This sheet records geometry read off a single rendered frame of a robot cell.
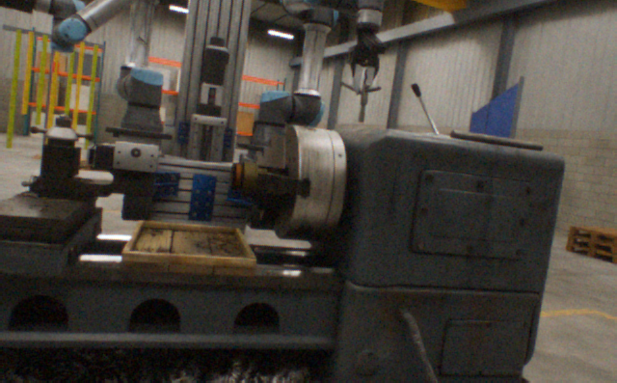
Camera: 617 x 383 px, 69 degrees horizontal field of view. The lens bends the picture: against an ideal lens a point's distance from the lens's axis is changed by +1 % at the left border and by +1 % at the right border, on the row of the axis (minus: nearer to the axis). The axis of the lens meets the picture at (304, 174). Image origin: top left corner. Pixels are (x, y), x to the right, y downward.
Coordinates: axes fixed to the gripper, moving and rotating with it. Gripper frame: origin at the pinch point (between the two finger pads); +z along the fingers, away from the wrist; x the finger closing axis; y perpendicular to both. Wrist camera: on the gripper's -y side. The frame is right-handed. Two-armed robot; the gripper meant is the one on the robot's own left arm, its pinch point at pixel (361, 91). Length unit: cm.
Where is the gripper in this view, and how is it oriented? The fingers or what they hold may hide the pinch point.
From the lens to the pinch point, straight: 143.1
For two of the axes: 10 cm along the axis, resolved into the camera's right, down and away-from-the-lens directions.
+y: -2.8, -1.0, 9.6
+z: -1.3, 9.9, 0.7
